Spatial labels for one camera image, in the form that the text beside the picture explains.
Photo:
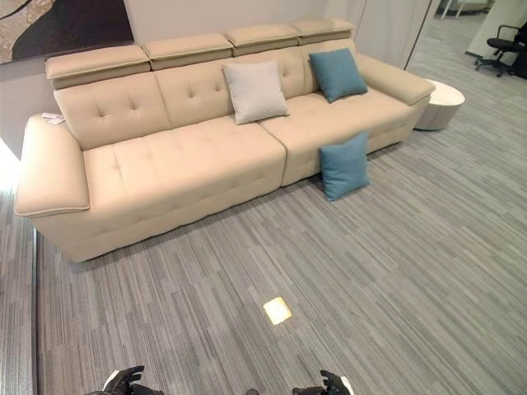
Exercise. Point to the blue square cushion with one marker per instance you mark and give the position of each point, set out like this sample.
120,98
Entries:
345,166
337,75

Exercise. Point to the round white side table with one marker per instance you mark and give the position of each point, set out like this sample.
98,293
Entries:
442,105

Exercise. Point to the grey square cushion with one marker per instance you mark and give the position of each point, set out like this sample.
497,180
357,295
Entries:
257,91

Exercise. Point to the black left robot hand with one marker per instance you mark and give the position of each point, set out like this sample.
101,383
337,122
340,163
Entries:
123,380

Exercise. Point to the brown abstract wall painting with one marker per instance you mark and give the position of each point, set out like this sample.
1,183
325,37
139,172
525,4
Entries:
62,24

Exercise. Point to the brass floor socket plate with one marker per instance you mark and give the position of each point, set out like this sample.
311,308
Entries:
277,311

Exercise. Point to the black office chair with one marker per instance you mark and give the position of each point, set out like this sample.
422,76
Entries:
503,45

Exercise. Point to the white paper tag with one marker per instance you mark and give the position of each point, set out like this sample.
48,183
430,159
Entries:
51,118

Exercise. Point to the beige leather sofa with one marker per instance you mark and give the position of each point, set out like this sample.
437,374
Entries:
185,164

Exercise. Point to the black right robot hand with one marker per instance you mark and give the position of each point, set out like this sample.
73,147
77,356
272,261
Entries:
327,384

